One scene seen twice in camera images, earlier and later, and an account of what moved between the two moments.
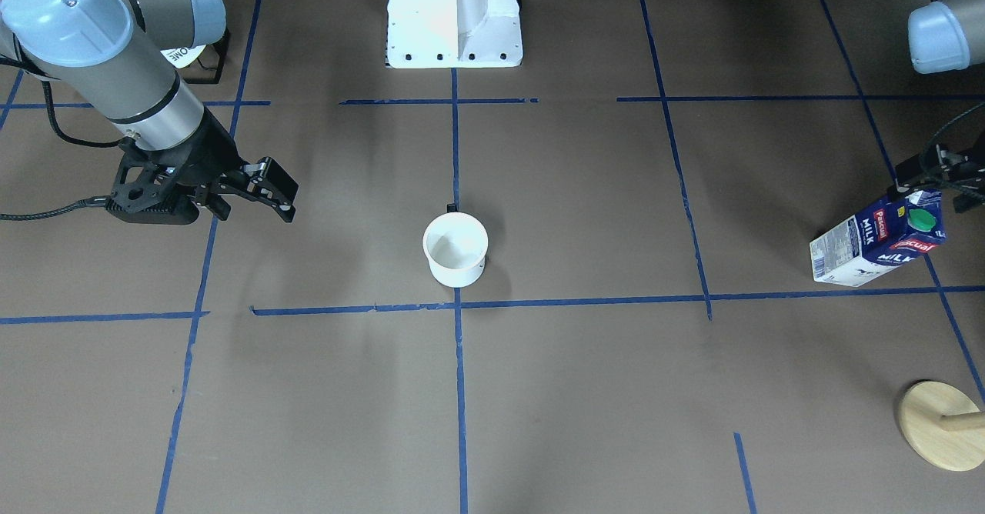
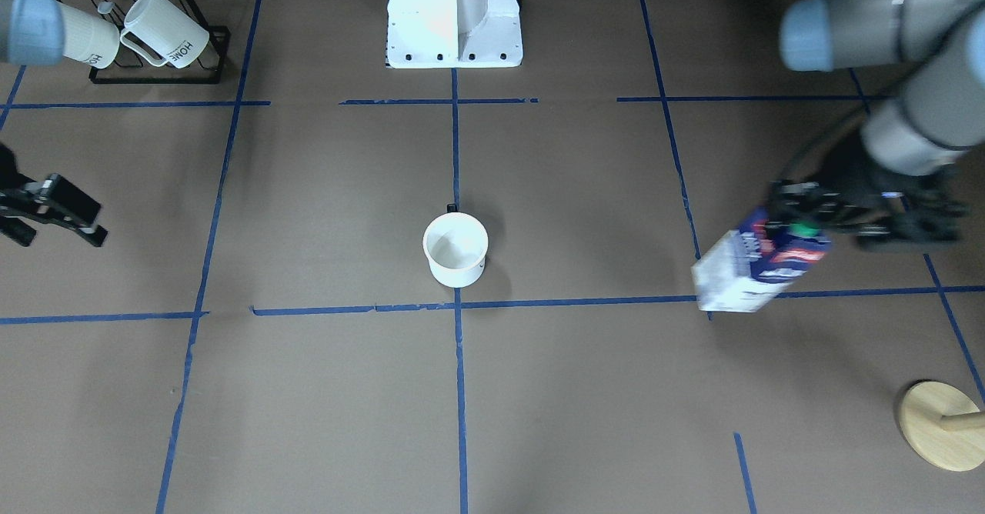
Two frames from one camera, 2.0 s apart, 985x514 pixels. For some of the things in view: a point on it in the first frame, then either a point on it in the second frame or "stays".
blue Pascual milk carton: [878, 239] -> [746, 269]
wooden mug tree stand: [943, 425] stays
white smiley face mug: [455, 244] stays
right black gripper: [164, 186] -> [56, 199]
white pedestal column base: [453, 14] stays
